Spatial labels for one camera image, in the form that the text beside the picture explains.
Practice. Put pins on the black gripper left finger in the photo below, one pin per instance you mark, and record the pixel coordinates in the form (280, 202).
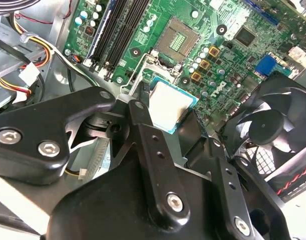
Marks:
(42, 120)

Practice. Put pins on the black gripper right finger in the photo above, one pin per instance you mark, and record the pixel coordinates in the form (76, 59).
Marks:
(230, 202)

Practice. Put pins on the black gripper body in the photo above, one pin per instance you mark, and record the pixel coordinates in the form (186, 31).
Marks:
(105, 210)

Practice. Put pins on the metal locking lever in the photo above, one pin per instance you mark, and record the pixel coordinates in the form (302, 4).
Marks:
(137, 85)

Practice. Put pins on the silver CPU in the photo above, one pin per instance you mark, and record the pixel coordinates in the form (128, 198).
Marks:
(167, 105)

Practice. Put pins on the metal socket cover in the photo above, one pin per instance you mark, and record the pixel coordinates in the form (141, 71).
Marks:
(164, 63)

